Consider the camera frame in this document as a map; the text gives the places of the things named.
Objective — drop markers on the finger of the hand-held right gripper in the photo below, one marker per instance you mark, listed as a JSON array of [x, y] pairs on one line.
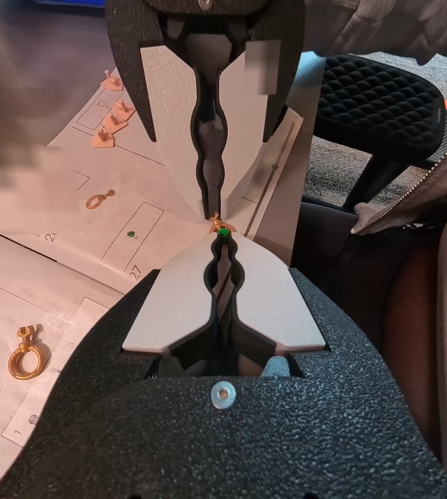
[[168, 117], [246, 136]]

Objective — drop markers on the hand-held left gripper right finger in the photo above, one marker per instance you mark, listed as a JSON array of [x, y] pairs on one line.
[[282, 304]]

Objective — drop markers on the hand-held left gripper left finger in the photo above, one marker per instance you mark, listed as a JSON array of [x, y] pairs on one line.
[[168, 304]]

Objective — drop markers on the green stud toy piece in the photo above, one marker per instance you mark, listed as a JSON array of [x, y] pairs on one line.
[[223, 232]]

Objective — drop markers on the person's right forearm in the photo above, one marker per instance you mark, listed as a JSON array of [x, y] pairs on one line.
[[383, 23]]

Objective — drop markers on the grey desk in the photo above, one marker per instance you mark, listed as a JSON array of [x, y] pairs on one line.
[[307, 175]]

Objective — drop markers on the pink petal toy piece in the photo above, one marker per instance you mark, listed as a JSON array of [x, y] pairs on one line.
[[102, 141], [116, 124], [125, 112], [112, 84]]

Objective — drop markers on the blue plastic bin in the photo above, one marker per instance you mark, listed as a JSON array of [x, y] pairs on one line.
[[90, 3]]

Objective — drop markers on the white instruction booklet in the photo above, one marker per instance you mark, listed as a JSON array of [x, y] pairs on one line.
[[137, 187]]

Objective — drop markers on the black chair armrest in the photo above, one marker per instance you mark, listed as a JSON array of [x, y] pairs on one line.
[[375, 101]]

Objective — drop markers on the person's leg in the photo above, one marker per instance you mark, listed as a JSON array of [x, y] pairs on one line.
[[414, 351]]

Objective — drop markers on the person's grey zip jacket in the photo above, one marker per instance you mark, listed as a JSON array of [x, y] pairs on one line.
[[441, 187]]

